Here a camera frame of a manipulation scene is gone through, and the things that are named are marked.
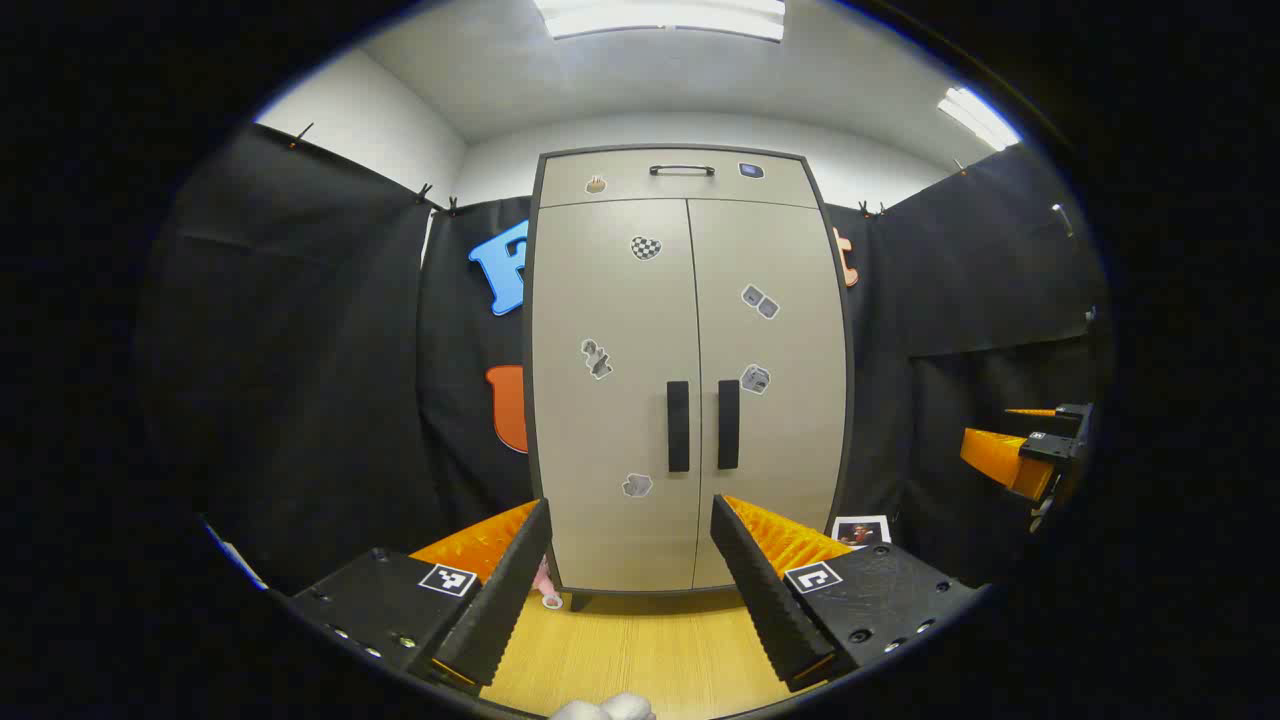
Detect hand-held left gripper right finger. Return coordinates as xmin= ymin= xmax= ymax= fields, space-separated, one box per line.
xmin=709 ymin=494 xmax=989 ymax=694

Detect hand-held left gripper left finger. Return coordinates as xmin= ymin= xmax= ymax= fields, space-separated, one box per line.
xmin=285 ymin=498 xmax=554 ymax=696

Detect grey cabinet door cube stickers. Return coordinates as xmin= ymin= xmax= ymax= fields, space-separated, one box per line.
xmin=686 ymin=198 xmax=851 ymax=591

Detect black cabinet door handle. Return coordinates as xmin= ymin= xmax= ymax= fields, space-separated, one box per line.
xmin=716 ymin=379 xmax=742 ymax=471
xmin=666 ymin=380 xmax=692 ymax=473

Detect grey cabinet door checkered sticker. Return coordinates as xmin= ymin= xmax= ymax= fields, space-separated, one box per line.
xmin=530 ymin=198 xmax=701 ymax=593

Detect grey double-door shoe cabinet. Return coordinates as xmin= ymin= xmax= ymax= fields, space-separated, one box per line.
xmin=522 ymin=145 xmax=856 ymax=613

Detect grey cabinet drawer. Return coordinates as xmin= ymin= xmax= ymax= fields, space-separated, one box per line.
xmin=538 ymin=150 xmax=821 ymax=209

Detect printed photo card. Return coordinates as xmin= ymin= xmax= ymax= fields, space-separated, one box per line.
xmin=832 ymin=515 xmax=892 ymax=549

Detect white fluffy object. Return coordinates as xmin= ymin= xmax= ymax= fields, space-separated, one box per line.
xmin=548 ymin=692 xmax=658 ymax=720

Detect narrow ceiling light panel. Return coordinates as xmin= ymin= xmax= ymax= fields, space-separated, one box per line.
xmin=937 ymin=86 xmax=1023 ymax=153

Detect black backdrop cloth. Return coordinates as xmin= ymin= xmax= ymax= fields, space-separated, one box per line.
xmin=135 ymin=122 xmax=1116 ymax=601

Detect large ceiling light panel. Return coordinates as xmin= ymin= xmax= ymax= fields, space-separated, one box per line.
xmin=533 ymin=0 xmax=787 ymax=43

